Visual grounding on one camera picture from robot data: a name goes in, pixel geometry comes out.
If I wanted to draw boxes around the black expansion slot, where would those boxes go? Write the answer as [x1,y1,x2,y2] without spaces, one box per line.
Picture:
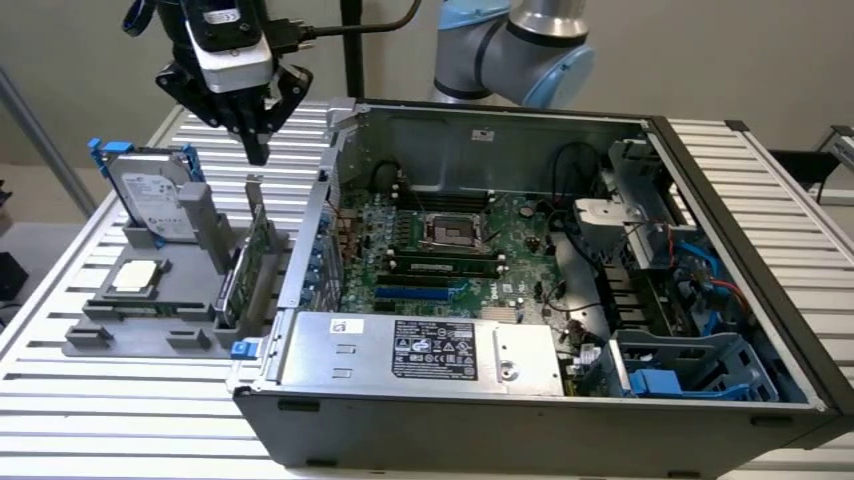
[371,299,450,315]

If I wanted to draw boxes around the blue plastic disk bay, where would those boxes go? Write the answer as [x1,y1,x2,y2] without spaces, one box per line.
[607,328,783,403]

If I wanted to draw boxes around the blue SATA wire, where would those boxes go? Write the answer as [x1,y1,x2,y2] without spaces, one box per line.
[671,238,723,331]

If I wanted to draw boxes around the black upright pole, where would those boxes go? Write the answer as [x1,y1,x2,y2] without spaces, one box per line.
[339,0,366,100]

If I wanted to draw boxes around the silver black wrist camera box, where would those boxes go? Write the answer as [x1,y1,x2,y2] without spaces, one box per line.
[182,0,279,94]

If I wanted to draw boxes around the aluminium frame rail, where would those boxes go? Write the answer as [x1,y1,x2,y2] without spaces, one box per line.
[0,64,96,217]

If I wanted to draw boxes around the silver CPU chip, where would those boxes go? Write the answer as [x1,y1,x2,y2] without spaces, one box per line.
[108,259,167,292]

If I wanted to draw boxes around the blue expansion slot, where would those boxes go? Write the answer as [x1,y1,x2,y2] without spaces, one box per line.
[374,285,451,304]

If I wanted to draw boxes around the orange SATA wire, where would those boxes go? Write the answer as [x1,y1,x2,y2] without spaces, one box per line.
[710,280,751,324]

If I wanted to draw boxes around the black fan shroud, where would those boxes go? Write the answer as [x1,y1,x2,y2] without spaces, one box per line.
[594,258,703,337]

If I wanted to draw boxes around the black camera cable with plug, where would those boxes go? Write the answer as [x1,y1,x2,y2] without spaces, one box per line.
[264,0,417,55]

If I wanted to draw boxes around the green RAM stick black chips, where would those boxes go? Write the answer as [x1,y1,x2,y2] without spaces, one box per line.
[384,256,503,277]

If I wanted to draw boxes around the metal CPU socket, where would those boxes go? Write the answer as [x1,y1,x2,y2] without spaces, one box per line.
[415,211,487,248]

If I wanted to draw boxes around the aluminium profile with bracket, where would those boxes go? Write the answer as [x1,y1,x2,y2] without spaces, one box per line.
[805,124,854,205]

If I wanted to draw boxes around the blue cable loop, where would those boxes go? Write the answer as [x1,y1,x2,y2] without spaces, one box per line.
[120,0,160,39]

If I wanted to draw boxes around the short black looped wire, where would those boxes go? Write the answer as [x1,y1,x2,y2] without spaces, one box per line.
[371,160,403,193]

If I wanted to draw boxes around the black thin wire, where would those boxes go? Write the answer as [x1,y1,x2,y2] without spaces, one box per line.
[538,280,602,321]

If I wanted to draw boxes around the silver power supply unit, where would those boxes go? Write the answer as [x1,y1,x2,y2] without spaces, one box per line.
[275,310,570,399]

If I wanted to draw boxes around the hard disk blue carrier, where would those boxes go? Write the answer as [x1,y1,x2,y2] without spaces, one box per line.
[87,138,204,249]

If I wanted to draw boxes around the black object on floor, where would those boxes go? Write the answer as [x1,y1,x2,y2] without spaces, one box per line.
[0,251,30,302]

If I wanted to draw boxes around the black open PC case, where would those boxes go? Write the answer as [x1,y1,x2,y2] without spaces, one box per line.
[224,96,854,480]

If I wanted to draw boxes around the black box beside table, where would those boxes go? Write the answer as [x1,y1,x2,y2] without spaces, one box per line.
[765,148,840,204]

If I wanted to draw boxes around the black looped power wire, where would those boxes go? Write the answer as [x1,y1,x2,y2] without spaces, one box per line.
[546,141,603,202]

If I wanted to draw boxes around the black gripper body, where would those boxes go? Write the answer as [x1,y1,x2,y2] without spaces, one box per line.
[156,0,204,71]

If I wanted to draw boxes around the grey parts rack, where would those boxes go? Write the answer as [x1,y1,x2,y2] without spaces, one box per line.
[62,181,296,359]

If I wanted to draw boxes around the green RAM module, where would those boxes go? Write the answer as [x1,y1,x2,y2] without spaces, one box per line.
[214,173,279,327]

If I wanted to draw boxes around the blue case latch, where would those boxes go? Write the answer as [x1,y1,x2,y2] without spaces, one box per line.
[228,337,263,361]

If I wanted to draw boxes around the green motherboard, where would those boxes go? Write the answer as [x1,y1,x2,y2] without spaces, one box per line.
[332,191,606,397]

